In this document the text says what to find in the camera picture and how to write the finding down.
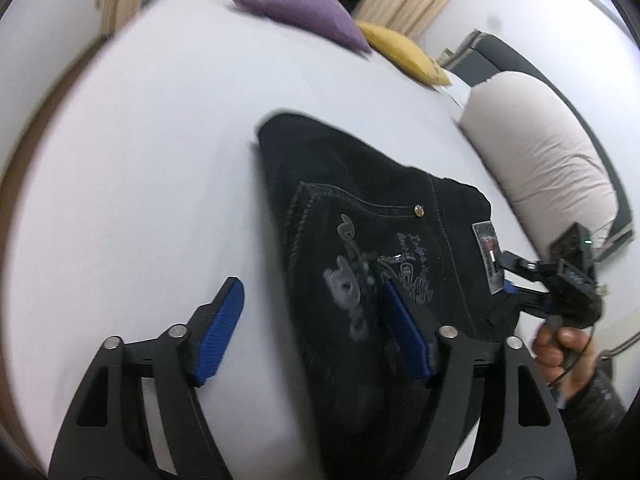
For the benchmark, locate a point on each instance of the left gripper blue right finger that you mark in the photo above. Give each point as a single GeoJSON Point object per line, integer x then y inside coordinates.
{"type": "Point", "coordinates": [414, 329]}

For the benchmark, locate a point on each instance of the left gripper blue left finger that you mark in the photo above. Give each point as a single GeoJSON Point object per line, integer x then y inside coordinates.
{"type": "Point", "coordinates": [211, 328]}

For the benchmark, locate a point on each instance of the black denim pants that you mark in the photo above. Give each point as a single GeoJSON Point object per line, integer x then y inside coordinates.
{"type": "Point", "coordinates": [349, 218]}

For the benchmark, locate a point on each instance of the right hand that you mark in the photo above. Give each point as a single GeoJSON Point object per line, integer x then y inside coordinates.
{"type": "Point", "coordinates": [566, 358]}

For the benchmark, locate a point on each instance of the rolled white duvet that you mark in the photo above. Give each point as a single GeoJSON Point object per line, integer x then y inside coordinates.
{"type": "Point", "coordinates": [541, 157]}

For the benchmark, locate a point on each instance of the dark grey headboard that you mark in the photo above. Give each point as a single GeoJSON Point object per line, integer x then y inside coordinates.
{"type": "Point", "coordinates": [481, 56]}

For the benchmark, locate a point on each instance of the yellow cushion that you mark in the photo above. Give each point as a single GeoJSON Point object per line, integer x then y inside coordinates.
{"type": "Point", "coordinates": [404, 54]}

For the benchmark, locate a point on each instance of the purple cushion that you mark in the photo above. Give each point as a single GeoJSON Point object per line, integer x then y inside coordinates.
{"type": "Point", "coordinates": [325, 18]}

